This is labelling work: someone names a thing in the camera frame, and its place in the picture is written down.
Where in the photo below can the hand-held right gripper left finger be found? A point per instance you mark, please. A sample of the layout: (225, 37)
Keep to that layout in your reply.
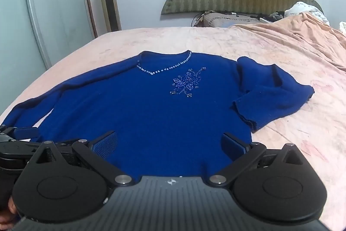
(106, 145)

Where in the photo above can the floral glass sliding wardrobe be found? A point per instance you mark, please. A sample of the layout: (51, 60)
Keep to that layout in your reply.
(40, 3)

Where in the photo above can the person's left hand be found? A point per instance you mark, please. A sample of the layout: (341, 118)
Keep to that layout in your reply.
(11, 206)

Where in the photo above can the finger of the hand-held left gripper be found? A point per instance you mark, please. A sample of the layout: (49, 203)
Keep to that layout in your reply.
(24, 133)

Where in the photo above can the brown pillow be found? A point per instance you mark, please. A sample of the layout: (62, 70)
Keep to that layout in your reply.
(229, 20)

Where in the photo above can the white crumpled bedding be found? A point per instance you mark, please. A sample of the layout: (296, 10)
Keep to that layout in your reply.
(305, 11)

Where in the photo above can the blue beaded sweater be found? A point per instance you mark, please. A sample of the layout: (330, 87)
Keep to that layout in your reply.
(151, 112)

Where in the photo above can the pink bed blanket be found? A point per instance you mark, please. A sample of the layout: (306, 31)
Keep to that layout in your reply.
(283, 57)

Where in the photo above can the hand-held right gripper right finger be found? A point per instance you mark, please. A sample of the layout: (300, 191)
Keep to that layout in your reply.
(232, 146)

